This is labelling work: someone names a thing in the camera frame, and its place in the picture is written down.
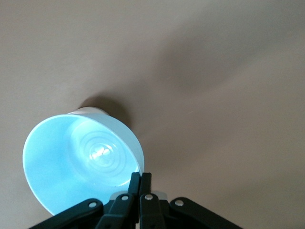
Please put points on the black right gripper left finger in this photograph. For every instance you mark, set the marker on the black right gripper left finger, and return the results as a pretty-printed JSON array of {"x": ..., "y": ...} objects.
[{"x": 114, "y": 212}]

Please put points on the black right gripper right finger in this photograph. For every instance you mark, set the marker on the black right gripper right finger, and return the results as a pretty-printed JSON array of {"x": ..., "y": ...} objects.
[{"x": 152, "y": 212}]

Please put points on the blue bowl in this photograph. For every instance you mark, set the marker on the blue bowl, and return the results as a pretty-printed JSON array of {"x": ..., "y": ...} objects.
[{"x": 59, "y": 155}]

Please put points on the brown table cover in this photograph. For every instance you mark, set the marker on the brown table cover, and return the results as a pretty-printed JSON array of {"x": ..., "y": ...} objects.
[{"x": 214, "y": 59}]

